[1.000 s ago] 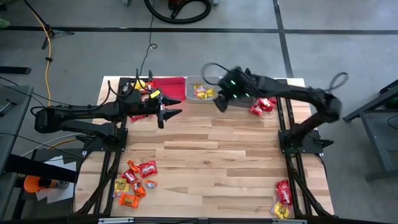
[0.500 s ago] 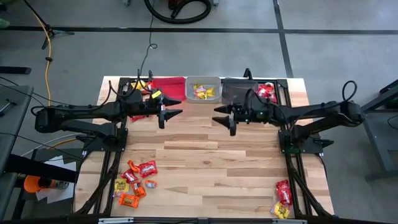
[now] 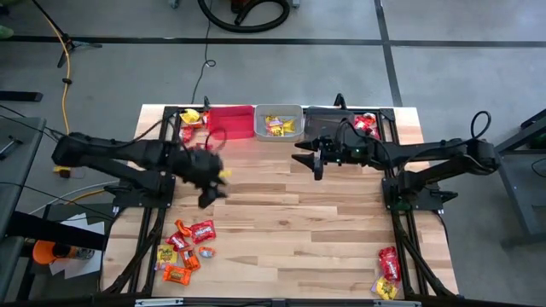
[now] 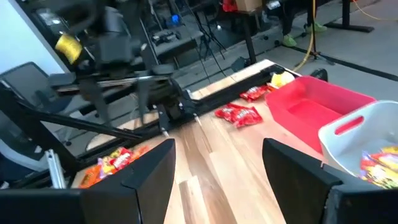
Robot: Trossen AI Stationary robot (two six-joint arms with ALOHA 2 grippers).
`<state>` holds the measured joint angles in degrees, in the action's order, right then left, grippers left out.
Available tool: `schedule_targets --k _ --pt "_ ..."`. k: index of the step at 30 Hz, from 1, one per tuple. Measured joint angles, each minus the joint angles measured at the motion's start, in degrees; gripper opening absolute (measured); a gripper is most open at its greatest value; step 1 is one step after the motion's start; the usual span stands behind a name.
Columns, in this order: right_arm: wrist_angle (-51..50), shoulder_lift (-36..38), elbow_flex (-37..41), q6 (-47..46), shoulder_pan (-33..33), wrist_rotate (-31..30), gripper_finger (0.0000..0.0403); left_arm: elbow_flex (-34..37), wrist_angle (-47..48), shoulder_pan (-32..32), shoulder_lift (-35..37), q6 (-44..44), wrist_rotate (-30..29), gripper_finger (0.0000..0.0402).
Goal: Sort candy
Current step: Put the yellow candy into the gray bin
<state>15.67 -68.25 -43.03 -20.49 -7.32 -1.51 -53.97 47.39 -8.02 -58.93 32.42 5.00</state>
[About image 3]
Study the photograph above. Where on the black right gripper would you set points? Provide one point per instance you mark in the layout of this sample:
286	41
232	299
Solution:
341	158

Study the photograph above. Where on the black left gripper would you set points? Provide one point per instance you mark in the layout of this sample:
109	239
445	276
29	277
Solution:
198	166

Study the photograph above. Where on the yellow Sour Patch packet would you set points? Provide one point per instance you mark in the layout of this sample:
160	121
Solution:
166	255
277	132
274	123

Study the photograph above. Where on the red Skittles packet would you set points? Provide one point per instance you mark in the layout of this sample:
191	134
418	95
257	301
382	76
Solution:
374	131
361	123
203	231
202	146
177	241
186	134
389	264

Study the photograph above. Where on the small orange candy wrapper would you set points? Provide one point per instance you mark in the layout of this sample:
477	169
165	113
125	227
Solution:
183	229

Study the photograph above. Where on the plain yellow candy packet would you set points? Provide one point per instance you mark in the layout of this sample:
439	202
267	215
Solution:
189	115

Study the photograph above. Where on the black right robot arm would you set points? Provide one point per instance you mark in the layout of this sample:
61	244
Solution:
426	153

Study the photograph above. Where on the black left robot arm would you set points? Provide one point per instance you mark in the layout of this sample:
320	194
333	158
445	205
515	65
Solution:
106	151

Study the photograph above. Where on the yellow tape tag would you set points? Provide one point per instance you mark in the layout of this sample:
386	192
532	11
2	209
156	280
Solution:
224	173

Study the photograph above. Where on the white plastic bin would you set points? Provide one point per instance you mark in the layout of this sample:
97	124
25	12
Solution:
277	138

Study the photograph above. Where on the dark grey translucent bin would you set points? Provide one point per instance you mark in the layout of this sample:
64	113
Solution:
324	119

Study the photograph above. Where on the black table clamp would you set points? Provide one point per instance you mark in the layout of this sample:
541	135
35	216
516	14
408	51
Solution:
207	102
340	101

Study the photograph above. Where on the red plastic bin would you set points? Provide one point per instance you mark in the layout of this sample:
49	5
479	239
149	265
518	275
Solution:
230	123

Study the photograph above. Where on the white paper sheets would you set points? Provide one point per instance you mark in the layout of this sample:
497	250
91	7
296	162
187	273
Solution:
81	266

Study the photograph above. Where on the black padded bar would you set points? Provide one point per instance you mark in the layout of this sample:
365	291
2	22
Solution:
55	230

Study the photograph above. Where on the orange black tool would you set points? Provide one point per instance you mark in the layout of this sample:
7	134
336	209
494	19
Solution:
44	252

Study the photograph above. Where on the grey metal table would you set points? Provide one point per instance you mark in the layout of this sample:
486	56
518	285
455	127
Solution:
21	162

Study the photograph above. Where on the black tripod stand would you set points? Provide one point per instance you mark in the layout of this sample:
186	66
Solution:
68	42

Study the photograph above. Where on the dark grey workbench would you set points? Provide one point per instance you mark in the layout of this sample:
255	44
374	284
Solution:
520	192

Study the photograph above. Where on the black flat floor bar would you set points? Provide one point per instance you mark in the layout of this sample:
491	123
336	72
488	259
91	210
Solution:
21	96

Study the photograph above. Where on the green object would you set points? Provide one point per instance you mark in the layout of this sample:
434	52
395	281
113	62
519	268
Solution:
5	32

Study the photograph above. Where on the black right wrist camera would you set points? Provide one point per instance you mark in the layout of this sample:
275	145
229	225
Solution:
330	143

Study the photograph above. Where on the black aluminium table frame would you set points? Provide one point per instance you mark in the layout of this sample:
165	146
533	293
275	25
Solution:
387	114

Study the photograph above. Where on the silver metal bracket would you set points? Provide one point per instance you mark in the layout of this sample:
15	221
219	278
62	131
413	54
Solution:
158	302
396	303

